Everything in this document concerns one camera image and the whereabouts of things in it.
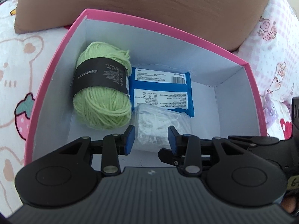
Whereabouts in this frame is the brown embroidered pillow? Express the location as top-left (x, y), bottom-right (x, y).
top-left (14, 0), bottom-right (269, 51)

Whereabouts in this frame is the pink cardboard box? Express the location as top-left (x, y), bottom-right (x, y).
top-left (24, 9), bottom-right (266, 163)

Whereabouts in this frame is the white cartoon bear blanket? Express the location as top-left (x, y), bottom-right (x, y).
top-left (1, 0), bottom-right (67, 216)

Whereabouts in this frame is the purple plush toy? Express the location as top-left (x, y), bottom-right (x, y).
top-left (263, 93), bottom-right (278, 129)

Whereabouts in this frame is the blue wet wipes pack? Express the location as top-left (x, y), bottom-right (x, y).
top-left (129, 67), bottom-right (195, 117)

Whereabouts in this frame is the pink checkered cartoon pillow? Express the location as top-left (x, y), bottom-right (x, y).
top-left (233, 0), bottom-right (299, 112)

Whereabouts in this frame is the green yarn ball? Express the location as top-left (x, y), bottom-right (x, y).
top-left (73, 41), bottom-right (132, 130)

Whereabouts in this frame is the person's left hand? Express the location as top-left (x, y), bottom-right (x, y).
top-left (280, 197), bottom-right (296, 213)

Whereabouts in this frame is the clear box of floss picks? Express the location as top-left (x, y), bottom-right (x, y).
top-left (131, 104), bottom-right (192, 152)

